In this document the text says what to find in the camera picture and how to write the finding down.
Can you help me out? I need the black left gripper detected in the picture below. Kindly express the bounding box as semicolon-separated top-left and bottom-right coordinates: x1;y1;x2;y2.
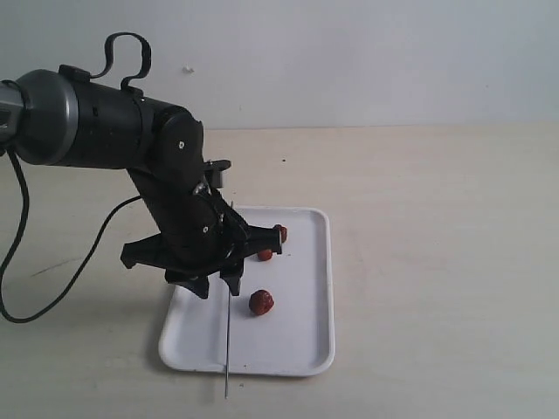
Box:
121;181;282;299

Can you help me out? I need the large red fruit ball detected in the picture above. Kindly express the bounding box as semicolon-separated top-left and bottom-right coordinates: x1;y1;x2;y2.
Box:
249;289;274;316

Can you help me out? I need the thin metal skewer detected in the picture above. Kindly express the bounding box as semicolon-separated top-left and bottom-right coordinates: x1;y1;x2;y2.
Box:
224;201;236;399

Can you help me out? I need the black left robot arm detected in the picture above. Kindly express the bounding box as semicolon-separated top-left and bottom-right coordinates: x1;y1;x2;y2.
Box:
1;70;282;299

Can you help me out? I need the small red fruit ball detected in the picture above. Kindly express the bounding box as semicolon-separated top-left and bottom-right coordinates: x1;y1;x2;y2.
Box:
257;250;273;262

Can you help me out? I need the dark red fruit ball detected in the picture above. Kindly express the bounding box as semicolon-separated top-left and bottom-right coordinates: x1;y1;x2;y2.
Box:
273;224;287;243

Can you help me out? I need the white rectangular plastic tray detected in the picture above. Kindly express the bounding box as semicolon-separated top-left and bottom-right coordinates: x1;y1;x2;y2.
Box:
159;206;335;377

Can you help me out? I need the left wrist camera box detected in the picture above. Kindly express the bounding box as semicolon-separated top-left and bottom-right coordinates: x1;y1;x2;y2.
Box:
204;160;231;189

